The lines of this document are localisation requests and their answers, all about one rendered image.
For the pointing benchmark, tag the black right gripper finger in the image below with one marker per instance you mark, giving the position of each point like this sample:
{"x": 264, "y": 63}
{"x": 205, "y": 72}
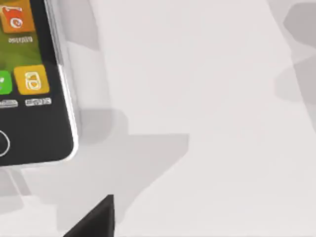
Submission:
{"x": 98, "y": 219}

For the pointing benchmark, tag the black smartphone with silver rim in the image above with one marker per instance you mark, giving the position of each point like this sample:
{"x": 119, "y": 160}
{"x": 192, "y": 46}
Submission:
{"x": 32, "y": 118}

